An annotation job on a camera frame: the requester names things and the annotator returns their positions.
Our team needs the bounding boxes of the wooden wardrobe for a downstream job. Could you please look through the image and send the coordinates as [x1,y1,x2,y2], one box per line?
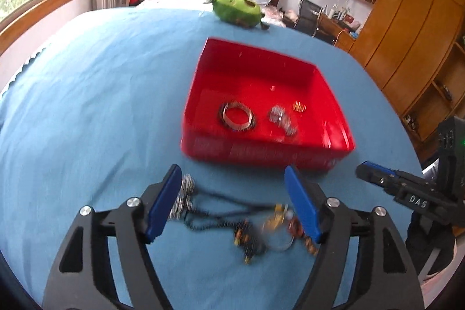
[336,0,465,145]

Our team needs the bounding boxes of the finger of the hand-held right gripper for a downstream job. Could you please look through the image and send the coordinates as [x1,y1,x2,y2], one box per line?
[362,160,427,183]
[355,165,404,202]

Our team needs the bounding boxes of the black office chair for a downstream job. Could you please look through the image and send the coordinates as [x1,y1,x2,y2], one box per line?
[294,0,325,38]

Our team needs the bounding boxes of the black cord necklace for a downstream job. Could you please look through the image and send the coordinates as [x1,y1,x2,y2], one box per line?
[182,186,281,235]

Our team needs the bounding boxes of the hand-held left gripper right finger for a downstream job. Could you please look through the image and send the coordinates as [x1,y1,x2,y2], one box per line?
[284,165,424,310]

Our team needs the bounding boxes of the red tin box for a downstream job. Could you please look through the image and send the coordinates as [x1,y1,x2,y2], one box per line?
[180,37,356,173]

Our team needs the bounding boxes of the silver wristwatch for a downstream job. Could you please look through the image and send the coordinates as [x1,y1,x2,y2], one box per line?
[268,106,299,136]

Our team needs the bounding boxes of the green avocado plush toy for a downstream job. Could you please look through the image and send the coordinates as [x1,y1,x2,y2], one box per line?
[203,0,270,30]

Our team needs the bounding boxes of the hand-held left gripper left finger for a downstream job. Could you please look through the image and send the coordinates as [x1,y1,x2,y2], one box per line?
[42,164,183,310]

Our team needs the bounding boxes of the blue tablecloth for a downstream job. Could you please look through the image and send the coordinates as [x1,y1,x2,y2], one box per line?
[0,7,424,310]

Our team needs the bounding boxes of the wooden desk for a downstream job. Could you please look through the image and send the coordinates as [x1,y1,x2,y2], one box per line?
[315,14,364,53]

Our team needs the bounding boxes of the dark metal bangle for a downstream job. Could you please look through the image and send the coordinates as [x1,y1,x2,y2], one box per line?
[218,101,259,131]

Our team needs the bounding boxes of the person's right hand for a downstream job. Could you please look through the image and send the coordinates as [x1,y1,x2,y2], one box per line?
[406,212,455,274]

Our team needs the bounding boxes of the silver ball chain necklace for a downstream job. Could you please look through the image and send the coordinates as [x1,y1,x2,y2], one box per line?
[169,175,197,222]

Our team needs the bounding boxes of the brown wooden bead bracelet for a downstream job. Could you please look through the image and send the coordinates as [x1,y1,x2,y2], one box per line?
[274,203,320,257]

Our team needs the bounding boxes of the thin silver hoop bangle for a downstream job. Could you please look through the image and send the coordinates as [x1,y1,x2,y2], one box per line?
[262,214,297,253]

